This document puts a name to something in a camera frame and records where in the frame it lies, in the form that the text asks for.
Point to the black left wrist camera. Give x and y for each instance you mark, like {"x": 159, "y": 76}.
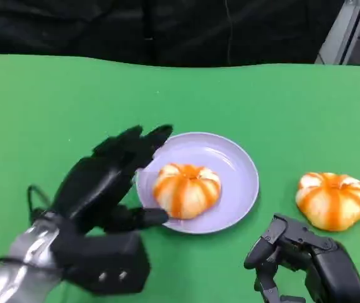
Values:
{"x": 110, "y": 262}

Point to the orange and white bread roll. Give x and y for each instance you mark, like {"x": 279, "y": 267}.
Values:
{"x": 186, "y": 192}
{"x": 331, "y": 202}

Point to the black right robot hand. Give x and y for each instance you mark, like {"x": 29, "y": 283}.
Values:
{"x": 324, "y": 271}

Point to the lilac plate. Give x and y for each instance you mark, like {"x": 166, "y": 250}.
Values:
{"x": 217, "y": 158}

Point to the aluminium frame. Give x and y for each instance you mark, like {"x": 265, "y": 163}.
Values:
{"x": 334, "y": 41}

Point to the black backdrop curtain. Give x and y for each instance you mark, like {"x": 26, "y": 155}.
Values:
{"x": 135, "y": 28}

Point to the green table cloth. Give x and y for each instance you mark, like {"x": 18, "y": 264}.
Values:
{"x": 261, "y": 104}

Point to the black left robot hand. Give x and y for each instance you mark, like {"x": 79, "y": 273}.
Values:
{"x": 97, "y": 183}

